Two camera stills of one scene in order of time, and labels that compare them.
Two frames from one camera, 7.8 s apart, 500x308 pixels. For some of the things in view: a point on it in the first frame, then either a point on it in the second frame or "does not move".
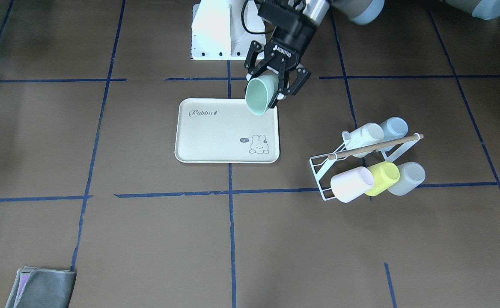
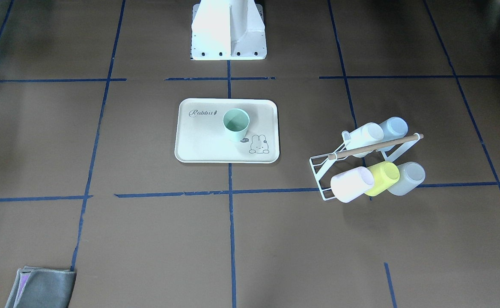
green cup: [260, 91] -> [236, 121]
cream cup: [370, 134] does not move
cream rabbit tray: [224, 131] does not move
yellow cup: [386, 174] does not move
